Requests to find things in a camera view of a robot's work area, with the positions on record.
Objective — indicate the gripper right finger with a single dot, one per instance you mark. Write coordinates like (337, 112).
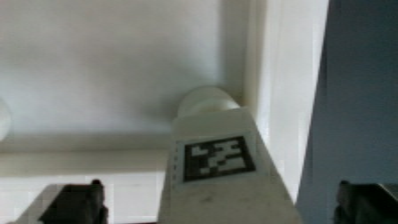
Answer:
(367, 203)

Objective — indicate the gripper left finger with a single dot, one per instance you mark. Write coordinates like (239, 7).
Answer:
(77, 207)

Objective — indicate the white leg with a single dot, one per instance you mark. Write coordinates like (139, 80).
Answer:
(223, 188)

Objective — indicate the white square tabletop part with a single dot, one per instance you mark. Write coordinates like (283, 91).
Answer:
(102, 60)

